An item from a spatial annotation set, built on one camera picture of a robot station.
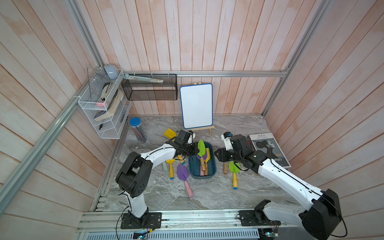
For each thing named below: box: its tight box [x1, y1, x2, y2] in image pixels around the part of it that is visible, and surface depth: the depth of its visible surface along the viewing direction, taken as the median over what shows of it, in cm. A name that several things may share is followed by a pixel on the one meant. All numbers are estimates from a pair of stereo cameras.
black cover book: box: [247, 132, 292, 169], surface depth 100 cm
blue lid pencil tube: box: [129, 117, 147, 143], surface depth 97 cm
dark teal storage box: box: [189, 141, 217, 180], surface depth 91 cm
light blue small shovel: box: [162, 161, 168, 172], surface depth 91 cm
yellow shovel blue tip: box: [165, 158, 175, 180], surface depth 90 cm
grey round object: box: [103, 64, 119, 81], surface depth 84 cm
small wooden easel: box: [186, 125, 215, 136], surface depth 106 cm
